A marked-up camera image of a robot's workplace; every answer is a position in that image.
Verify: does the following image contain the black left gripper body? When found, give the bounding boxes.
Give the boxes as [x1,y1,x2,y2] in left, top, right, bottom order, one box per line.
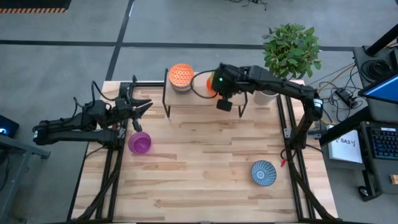
[114,96,144,133]

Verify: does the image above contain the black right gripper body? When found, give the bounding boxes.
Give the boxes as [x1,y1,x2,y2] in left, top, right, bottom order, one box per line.
[212,63,242,113]

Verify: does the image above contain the purple plastic bowl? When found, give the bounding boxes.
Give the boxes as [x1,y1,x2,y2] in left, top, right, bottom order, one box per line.
[127,131,152,156]

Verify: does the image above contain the orange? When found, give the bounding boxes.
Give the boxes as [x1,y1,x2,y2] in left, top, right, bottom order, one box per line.
[168,63,195,90]

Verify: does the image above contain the blue radial striped bowl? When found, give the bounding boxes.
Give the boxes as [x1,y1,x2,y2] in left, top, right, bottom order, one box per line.
[250,159,277,187]

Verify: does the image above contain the wooden shelf with black legs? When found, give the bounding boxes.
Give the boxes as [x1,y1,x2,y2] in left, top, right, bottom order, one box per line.
[162,68,249,118]

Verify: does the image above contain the white plant pot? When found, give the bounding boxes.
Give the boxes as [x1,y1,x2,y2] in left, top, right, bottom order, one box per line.
[253,89,279,106]

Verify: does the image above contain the green leafy plant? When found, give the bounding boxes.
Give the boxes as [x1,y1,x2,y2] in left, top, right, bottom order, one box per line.
[261,23,323,80]

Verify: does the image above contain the grey metal desk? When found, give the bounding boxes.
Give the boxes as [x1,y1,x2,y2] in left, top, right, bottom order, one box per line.
[0,133,52,218]

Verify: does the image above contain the black power adapter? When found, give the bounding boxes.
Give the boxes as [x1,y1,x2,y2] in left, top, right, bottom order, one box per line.
[335,88,354,106]

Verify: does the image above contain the black device with blue light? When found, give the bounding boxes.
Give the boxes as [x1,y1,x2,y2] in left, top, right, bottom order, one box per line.
[0,114,20,138]

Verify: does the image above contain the black diagonal stand beam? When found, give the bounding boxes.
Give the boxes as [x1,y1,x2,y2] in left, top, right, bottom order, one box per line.
[319,105,374,146]

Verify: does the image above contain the grey equipment cart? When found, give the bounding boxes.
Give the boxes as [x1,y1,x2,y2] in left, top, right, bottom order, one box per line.
[353,45,398,122]

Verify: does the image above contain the white labelled box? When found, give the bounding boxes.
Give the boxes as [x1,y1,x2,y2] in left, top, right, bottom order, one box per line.
[328,136,364,165]

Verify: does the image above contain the laptop screen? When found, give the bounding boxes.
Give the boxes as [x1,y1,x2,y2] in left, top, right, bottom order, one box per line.
[357,73,398,105]

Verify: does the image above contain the black stand pole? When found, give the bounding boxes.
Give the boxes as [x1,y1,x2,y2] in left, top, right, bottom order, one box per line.
[365,23,398,57]

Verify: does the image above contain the black backlit keyboard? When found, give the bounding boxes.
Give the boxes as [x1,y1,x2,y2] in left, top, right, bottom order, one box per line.
[369,126,398,161]

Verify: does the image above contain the grey desk with keyboard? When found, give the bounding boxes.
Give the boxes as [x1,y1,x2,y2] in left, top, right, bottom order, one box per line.
[360,121,398,200]

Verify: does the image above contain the black aluminium rig frame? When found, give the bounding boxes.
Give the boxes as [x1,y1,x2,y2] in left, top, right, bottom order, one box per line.
[67,74,338,223]

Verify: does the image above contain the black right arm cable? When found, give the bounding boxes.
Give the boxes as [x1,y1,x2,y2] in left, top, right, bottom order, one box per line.
[189,70,218,100]

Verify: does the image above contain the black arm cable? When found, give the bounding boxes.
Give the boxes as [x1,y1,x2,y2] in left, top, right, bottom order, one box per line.
[73,80,119,110]
[189,70,218,100]

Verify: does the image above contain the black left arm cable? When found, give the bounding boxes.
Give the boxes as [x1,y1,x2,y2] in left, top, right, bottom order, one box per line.
[73,80,119,110]

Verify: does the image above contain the black floor cable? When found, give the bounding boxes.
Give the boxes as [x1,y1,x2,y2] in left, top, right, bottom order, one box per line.
[228,0,268,12]

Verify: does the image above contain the coiled black cable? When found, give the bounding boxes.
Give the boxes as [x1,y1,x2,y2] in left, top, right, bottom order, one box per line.
[360,58,389,82]

